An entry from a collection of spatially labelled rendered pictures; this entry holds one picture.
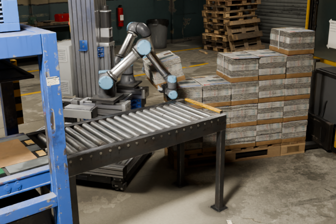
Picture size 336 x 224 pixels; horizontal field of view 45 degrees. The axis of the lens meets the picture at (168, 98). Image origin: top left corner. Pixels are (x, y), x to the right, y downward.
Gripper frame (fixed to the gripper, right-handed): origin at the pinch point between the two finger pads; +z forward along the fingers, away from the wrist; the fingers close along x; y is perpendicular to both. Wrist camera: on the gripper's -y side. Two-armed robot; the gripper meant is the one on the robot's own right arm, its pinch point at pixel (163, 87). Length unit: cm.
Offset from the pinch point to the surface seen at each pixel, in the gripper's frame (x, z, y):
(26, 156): 112, -118, 28
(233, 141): -52, -6, -76
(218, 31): -287, 606, -112
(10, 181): 118, -144, 28
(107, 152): 67, -119, 12
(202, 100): -31.9, -4.9, -23.3
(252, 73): -87, -6, -15
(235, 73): -70, -6, -9
